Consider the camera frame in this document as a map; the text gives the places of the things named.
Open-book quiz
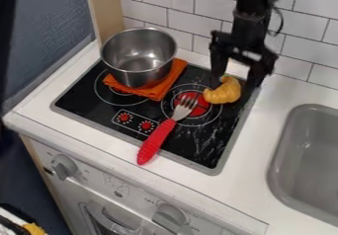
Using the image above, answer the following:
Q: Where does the silver pot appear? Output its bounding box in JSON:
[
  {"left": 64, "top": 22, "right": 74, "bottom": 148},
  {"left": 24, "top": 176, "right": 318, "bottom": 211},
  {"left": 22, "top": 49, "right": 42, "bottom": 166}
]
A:
[{"left": 100, "top": 27, "right": 180, "bottom": 89}]

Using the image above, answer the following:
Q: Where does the red handled fork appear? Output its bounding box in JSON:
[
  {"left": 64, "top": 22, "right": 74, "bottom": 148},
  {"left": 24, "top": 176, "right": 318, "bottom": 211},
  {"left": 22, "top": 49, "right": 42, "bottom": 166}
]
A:
[{"left": 135, "top": 94, "right": 200, "bottom": 166}]

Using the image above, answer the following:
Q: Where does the yellow toy croissant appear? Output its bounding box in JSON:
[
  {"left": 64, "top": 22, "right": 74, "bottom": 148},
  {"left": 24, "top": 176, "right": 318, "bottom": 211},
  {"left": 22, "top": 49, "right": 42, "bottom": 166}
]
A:
[{"left": 202, "top": 74, "right": 243, "bottom": 105}]

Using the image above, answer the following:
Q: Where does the orange cloth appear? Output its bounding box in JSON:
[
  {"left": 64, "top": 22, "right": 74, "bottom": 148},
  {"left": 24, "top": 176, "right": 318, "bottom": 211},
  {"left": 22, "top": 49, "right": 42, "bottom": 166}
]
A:
[{"left": 101, "top": 57, "right": 190, "bottom": 102}]

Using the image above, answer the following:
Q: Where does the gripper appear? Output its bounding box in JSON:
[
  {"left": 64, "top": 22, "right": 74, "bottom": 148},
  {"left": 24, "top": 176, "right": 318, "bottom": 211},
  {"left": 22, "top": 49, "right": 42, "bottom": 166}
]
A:
[{"left": 209, "top": 9, "right": 281, "bottom": 93}]

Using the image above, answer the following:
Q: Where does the toy stove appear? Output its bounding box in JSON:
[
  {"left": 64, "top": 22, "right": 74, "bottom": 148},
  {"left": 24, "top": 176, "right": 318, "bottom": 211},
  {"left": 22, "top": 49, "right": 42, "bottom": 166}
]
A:
[{"left": 48, "top": 58, "right": 262, "bottom": 177}]

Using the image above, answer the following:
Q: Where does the toy sink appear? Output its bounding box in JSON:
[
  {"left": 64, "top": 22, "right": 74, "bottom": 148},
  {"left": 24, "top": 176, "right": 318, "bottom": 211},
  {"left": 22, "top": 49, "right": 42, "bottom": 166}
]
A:
[{"left": 266, "top": 103, "right": 338, "bottom": 227}]

